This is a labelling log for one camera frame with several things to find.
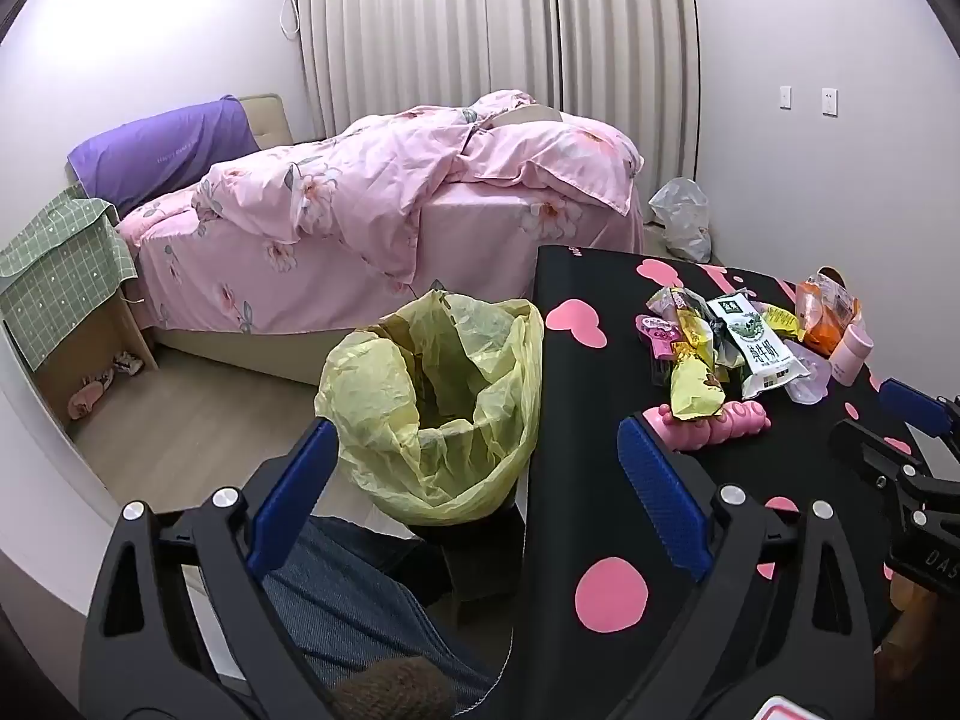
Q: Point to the striped slipper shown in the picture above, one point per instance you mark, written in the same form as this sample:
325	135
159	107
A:
126	364

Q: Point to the small yellow wrapper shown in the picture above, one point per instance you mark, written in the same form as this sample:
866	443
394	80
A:
780	319

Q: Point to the pink cup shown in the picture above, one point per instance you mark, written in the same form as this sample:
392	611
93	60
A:
847	356

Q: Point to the brown furry slipper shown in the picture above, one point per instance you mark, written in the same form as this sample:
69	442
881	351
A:
397	690

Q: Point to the pink slipper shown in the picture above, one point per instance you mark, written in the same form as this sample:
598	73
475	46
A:
88	396

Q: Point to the beige pleated curtain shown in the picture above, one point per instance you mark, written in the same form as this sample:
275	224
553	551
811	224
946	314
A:
420	30

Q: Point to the wooden nightstand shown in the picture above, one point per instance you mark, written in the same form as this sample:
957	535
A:
97	337

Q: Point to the person's right hand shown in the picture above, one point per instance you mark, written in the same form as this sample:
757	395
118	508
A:
911	622

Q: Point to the tan snack wrapper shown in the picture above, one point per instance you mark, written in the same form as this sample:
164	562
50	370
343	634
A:
671	300

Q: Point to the white green milk pouch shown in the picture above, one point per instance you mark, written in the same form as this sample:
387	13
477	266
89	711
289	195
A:
761	352

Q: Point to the dark boxy object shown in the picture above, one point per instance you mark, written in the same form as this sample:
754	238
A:
487	570

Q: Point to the person's leg in jeans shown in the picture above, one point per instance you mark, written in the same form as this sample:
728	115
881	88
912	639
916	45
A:
352	615

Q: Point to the pink caterpillar toy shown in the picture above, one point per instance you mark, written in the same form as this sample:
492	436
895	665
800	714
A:
720	427

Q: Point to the purple pillow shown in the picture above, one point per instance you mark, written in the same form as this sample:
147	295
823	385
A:
150	150

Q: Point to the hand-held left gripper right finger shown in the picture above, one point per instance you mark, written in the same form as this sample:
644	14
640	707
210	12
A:
660	495

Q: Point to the white plastic bag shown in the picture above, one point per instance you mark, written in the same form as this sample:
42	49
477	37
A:
682	217

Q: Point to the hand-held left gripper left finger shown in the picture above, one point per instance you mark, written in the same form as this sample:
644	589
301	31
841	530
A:
296	487

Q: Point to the trash bin with yellow bag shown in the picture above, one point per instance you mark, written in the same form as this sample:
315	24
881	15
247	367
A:
360	405

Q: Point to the orange snack packet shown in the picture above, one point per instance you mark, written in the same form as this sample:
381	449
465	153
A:
821	315

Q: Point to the white wall socket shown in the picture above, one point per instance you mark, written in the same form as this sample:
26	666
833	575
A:
829	102

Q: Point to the pink floral duvet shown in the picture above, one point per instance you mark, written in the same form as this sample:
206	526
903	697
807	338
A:
375	165

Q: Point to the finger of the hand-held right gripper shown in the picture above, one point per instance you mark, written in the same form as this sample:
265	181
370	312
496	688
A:
911	405
862	450

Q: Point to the white wall switch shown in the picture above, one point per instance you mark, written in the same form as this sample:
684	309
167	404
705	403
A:
785	97

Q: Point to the green checkered cloth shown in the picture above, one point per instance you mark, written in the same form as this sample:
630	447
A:
52	270

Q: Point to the pink cartoon wrapper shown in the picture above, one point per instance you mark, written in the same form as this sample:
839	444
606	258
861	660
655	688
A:
658	330

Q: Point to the yellow black wrapper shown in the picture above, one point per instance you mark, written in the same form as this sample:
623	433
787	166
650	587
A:
694	330

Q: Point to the beige headboard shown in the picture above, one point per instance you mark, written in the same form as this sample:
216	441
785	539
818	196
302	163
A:
270	120

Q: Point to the yellow snack wrapper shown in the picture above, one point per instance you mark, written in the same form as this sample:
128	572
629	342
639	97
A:
690	394

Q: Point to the bed with pink floral sheet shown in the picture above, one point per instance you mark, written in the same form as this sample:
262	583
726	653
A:
225	270

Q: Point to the clear plastic wrapper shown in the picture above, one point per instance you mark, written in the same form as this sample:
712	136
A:
810	386

